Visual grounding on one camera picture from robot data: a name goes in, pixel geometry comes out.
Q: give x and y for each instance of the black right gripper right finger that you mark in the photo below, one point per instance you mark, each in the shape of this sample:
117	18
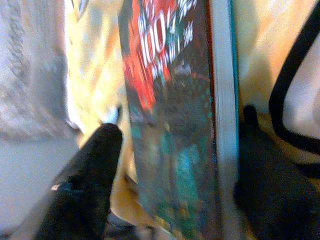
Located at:
275	200

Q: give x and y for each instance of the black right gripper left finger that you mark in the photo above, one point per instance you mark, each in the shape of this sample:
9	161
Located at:
82	190

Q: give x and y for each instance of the dark red and teal book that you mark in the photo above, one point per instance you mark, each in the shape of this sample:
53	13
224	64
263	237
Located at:
175	112

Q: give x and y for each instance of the white quilted mattress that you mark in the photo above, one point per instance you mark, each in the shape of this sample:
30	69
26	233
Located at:
30	100

